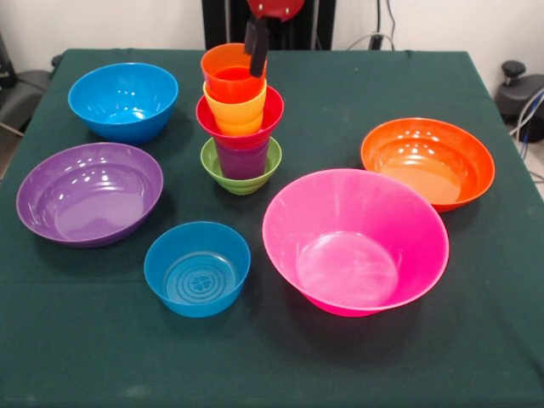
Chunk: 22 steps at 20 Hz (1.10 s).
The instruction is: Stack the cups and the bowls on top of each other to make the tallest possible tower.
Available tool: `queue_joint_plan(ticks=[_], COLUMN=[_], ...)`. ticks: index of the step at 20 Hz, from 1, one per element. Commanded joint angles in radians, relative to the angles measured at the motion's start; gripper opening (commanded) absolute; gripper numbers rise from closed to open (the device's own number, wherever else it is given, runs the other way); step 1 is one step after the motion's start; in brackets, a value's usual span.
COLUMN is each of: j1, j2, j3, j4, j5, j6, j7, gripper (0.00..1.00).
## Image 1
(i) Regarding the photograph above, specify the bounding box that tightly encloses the purple plastic bowl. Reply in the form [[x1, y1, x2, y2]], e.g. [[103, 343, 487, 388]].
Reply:
[[15, 142, 165, 249]]

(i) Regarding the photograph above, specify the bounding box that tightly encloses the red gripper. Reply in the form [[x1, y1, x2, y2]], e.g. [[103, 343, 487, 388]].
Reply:
[[243, 0, 306, 79]]

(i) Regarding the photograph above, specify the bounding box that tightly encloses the black cable with plug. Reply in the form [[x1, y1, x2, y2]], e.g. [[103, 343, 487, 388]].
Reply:
[[368, 0, 397, 52]]

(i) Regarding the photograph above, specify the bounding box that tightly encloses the black chair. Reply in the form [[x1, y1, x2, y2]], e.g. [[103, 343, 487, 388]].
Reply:
[[0, 31, 64, 137]]

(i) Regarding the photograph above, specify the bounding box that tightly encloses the grey and blue cable bundle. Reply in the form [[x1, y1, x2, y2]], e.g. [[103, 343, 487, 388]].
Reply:
[[508, 87, 544, 148]]

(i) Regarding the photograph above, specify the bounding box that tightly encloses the orange plastic cup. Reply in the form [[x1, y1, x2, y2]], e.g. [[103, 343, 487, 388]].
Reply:
[[200, 42, 269, 104]]

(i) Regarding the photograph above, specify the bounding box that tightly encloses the green plastic bowl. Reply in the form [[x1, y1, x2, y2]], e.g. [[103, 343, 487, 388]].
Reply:
[[200, 136, 283, 196]]

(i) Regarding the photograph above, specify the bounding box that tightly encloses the large blue plastic bowl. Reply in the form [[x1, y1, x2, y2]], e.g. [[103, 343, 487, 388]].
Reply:
[[67, 62, 179, 146]]

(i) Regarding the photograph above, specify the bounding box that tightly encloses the yellow plastic cup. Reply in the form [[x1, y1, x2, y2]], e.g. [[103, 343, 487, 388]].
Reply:
[[202, 80, 269, 138]]

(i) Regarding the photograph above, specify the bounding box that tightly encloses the white cable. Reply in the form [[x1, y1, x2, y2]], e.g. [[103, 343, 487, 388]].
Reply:
[[346, 32, 374, 51]]

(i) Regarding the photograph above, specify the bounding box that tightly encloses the purple plastic cup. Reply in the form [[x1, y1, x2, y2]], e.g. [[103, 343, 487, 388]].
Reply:
[[215, 138, 270, 180]]

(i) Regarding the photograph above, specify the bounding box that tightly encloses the dark green tablecloth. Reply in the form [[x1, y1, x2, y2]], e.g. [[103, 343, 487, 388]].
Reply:
[[0, 48, 544, 408]]

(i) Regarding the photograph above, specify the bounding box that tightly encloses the orange plastic bowl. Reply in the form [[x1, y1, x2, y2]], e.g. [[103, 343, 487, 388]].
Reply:
[[360, 117, 496, 214]]

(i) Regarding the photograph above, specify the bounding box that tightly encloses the red plastic bowl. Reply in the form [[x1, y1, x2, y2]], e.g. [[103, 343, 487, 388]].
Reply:
[[195, 86, 286, 151]]

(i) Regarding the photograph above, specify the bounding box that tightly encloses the pink plastic bowl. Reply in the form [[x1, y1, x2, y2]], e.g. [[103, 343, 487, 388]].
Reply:
[[262, 168, 451, 318]]

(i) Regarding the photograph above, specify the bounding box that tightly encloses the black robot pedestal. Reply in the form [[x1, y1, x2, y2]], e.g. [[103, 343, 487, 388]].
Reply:
[[203, 0, 337, 51]]

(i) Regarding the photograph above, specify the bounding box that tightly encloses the small blue plastic bowl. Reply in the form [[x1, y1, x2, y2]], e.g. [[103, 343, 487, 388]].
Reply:
[[143, 220, 252, 319]]

